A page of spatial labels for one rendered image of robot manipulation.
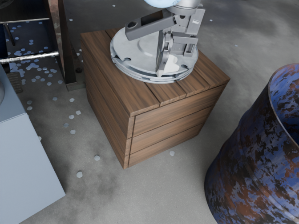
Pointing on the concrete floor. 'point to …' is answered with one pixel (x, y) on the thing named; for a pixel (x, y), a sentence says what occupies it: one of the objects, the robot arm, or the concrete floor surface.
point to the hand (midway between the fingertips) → (156, 73)
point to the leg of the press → (63, 45)
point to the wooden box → (146, 102)
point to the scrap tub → (260, 159)
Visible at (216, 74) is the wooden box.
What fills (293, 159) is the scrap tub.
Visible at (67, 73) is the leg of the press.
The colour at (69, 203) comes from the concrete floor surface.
